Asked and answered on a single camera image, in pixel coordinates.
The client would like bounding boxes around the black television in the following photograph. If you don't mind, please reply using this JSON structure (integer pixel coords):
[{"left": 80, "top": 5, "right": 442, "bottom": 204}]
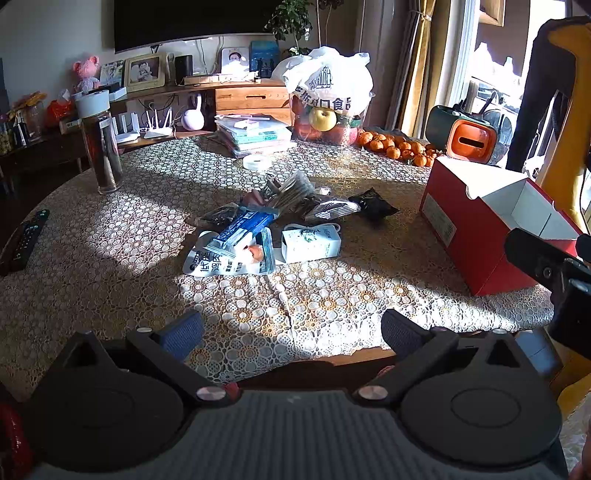
[{"left": 114, "top": 0, "right": 297, "bottom": 54}]

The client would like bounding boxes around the wooden drawer cabinet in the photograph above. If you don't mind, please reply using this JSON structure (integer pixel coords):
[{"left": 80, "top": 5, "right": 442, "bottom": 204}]
[{"left": 214, "top": 85, "right": 293, "bottom": 126}]

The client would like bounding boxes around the white router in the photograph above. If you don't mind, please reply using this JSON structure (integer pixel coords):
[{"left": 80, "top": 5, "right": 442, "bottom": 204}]
[
  {"left": 140, "top": 106, "right": 175, "bottom": 138},
  {"left": 111, "top": 113, "right": 140, "bottom": 142}
]

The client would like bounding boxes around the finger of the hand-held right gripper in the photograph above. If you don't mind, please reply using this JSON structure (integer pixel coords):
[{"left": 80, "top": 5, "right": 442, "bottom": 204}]
[{"left": 504, "top": 227, "right": 581, "bottom": 292}]

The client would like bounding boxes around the dark water bottle white lid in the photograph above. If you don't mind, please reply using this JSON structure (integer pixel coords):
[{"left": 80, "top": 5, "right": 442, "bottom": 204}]
[{"left": 73, "top": 89, "right": 123, "bottom": 195}]

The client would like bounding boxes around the red cardboard box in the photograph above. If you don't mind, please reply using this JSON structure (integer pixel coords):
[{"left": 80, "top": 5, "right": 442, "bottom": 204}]
[{"left": 419, "top": 157, "right": 585, "bottom": 297}]

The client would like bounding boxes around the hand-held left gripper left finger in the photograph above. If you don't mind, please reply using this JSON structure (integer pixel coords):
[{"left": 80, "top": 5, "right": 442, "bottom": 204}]
[{"left": 41, "top": 310, "right": 230, "bottom": 409}]

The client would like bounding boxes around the small white carton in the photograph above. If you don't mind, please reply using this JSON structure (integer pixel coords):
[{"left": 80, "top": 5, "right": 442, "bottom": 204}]
[{"left": 281, "top": 223, "right": 343, "bottom": 264}]

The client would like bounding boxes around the green potted plant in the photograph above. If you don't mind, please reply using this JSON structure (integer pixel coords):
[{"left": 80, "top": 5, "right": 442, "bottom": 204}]
[{"left": 265, "top": 0, "right": 345, "bottom": 55}]

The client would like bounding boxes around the yellow curtain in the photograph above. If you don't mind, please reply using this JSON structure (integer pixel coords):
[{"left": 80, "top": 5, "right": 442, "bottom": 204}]
[{"left": 387, "top": 0, "right": 445, "bottom": 137}]

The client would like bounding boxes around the dark foil snack packet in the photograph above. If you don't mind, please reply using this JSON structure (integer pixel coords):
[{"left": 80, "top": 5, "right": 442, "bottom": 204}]
[{"left": 200, "top": 205, "right": 242, "bottom": 228}]

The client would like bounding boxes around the framed wall picture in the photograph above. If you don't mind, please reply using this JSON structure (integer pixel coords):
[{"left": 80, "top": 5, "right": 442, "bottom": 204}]
[{"left": 477, "top": 0, "right": 507, "bottom": 27}]

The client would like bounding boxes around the red bag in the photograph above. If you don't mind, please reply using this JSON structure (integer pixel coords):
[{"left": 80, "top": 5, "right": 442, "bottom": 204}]
[{"left": 45, "top": 99, "right": 74, "bottom": 128}]

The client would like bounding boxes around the blue white snack packet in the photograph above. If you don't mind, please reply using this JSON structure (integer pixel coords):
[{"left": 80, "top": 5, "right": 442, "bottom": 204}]
[{"left": 216, "top": 208, "right": 280, "bottom": 252}]

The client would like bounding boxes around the black speaker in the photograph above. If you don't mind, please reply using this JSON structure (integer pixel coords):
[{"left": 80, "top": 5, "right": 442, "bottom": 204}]
[{"left": 174, "top": 54, "right": 194, "bottom": 86}]

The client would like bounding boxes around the black snack packet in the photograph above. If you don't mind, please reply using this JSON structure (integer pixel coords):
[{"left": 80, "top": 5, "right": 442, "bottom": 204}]
[{"left": 348, "top": 188, "right": 400, "bottom": 219}]

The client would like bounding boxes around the yellow panel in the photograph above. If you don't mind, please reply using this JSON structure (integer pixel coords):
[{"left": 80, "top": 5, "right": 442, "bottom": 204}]
[{"left": 538, "top": 18, "right": 591, "bottom": 228}]

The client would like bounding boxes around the red apple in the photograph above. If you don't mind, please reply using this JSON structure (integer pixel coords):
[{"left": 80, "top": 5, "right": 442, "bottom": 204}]
[{"left": 294, "top": 117, "right": 324, "bottom": 142}]

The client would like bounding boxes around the pile of tangerines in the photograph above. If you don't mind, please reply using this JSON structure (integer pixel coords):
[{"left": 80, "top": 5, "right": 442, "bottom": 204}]
[{"left": 357, "top": 130, "right": 447, "bottom": 168}]

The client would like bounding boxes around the orange green tissue box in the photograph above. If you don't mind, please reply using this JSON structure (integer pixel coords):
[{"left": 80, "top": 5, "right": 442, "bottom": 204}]
[{"left": 424, "top": 104, "right": 499, "bottom": 162}]

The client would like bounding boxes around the white food pouch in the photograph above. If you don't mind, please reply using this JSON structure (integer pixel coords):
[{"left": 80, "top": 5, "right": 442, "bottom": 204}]
[{"left": 184, "top": 230, "right": 276, "bottom": 276}]

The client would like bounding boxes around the silver snack packet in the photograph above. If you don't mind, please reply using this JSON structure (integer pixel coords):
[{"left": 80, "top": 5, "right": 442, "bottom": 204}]
[
  {"left": 267, "top": 172, "right": 317, "bottom": 212},
  {"left": 304, "top": 196, "right": 362, "bottom": 221}
]

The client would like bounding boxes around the purple swan lamp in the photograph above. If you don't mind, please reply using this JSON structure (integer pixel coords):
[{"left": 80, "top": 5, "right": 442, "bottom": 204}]
[{"left": 180, "top": 93, "right": 206, "bottom": 132}]

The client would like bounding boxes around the black remote control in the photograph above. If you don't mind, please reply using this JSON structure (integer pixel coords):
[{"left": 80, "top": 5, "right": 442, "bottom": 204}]
[
  {"left": 9, "top": 209, "right": 51, "bottom": 273},
  {"left": 0, "top": 222, "right": 27, "bottom": 278}
]

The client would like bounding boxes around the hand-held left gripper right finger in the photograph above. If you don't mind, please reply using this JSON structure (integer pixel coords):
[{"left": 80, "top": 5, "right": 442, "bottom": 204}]
[{"left": 353, "top": 309, "right": 546, "bottom": 408}]

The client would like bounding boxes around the wooden television console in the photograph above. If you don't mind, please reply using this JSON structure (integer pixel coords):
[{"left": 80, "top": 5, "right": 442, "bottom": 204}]
[{"left": 0, "top": 76, "right": 288, "bottom": 186}]

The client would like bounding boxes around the yellow apple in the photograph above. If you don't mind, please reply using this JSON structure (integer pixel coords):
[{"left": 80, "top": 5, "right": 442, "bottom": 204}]
[{"left": 309, "top": 106, "right": 338, "bottom": 133}]

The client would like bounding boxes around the cream photo frame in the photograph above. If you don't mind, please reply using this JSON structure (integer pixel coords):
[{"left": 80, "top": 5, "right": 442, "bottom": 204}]
[{"left": 123, "top": 52, "right": 168, "bottom": 93}]

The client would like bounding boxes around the small photo card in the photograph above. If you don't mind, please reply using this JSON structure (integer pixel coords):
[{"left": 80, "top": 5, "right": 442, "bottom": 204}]
[{"left": 99, "top": 60, "right": 126, "bottom": 86}]

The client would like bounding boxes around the pink teddy bear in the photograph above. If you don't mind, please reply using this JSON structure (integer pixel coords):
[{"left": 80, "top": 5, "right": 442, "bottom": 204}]
[{"left": 72, "top": 55, "right": 102, "bottom": 93}]

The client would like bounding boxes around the white plastic bag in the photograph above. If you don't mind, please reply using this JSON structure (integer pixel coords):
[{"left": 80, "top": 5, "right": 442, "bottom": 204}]
[{"left": 271, "top": 45, "right": 374, "bottom": 114}]

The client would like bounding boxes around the white portrait frame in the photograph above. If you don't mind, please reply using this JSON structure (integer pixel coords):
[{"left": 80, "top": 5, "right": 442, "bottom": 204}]
[{"left": 220, "top": 46, "right": 250, "bottom": 75}]

